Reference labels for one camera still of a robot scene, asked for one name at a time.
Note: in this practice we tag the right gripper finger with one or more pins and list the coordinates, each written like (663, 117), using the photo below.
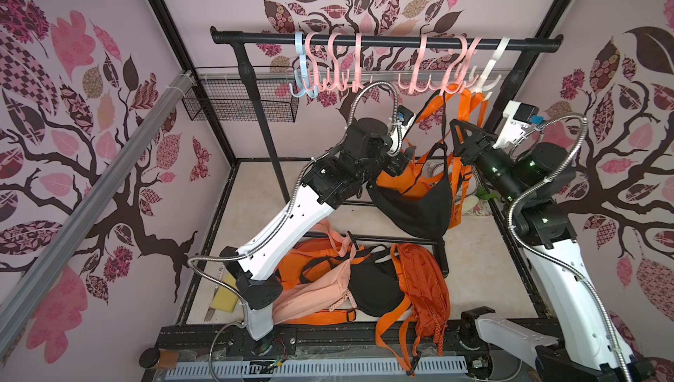
(464, 132)
(464, 153)

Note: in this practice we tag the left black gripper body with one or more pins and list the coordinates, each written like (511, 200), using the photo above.
(392, 163)

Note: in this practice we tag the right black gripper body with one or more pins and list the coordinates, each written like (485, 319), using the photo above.
(475, 147)

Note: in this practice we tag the bright orange waist bag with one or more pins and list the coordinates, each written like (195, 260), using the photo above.
(460, 175)

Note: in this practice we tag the small black sling bag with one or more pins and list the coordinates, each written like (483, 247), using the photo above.
(419, 202)

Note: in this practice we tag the dark orange backpack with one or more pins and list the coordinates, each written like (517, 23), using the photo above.
(425, 295)

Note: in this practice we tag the black and orange bag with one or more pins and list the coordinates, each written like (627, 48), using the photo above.
(367, 282)

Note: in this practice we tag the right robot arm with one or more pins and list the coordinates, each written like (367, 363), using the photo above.
(545, 354)

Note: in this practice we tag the white multi-hook hanger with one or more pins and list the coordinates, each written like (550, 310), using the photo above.
(479, 84)

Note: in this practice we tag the light blue multi-hook hanger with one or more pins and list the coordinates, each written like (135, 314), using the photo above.
(301, 86)

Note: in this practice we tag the toy white radish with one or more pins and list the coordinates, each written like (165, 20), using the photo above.
(477, 203)

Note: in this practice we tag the right flexible metal conduit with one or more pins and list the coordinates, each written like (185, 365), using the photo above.
(544, 231)

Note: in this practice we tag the flexible metal conduit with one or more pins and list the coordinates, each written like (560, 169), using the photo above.
(263, 234)
(544, 231)

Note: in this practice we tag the aluminium profile bar back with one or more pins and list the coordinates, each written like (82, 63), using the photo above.
(379, 74)

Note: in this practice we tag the aluminium profile bar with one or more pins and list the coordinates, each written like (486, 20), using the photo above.
(379, 74)
(33, 287)

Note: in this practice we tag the black clothes rack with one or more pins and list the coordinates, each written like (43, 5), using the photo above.
(238, 39)

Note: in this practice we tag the yellow sponge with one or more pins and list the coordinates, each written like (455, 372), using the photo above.
(224, 300)

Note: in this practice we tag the left flexible metal conduit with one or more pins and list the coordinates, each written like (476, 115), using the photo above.
(263, 234)

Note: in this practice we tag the brown bottle left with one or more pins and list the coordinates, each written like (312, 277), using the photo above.
(158, 359)

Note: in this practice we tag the aluminium profile bar left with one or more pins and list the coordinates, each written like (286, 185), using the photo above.
(33, 287)

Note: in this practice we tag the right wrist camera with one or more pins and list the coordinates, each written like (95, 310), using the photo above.
(519, 118)

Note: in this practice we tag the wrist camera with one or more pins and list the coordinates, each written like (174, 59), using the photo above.
(405, 118)
(519, 118)

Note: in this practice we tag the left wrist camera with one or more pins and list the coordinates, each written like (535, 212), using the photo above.
(405, 118)

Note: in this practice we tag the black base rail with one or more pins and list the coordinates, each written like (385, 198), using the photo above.
(290, 339)

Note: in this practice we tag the black wire basket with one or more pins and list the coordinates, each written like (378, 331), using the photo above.
(221, 94)

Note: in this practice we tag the white slotted cable duct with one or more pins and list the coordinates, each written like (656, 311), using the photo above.
(291, 368)

